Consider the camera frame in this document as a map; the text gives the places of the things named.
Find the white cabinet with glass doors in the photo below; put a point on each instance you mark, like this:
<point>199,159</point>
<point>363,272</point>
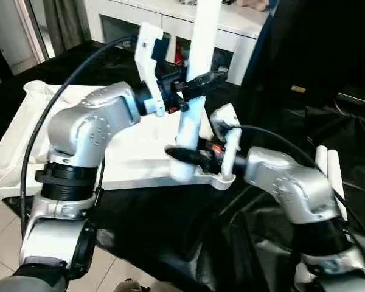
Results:
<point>231,39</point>

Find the grey curtain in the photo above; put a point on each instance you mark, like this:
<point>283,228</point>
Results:
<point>67,24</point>

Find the white plastic table top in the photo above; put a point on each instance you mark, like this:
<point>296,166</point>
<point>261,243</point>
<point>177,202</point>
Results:
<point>134,152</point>

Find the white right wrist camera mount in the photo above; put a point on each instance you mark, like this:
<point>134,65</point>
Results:
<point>231,146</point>

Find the white plastic table leg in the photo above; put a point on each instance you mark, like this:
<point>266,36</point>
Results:
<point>321,158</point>
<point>203,39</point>
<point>336,176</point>

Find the long dark metal rod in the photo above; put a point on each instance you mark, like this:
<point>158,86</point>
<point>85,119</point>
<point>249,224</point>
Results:
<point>357,100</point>

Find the black table mat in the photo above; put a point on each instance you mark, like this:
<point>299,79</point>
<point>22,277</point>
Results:
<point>170,231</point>

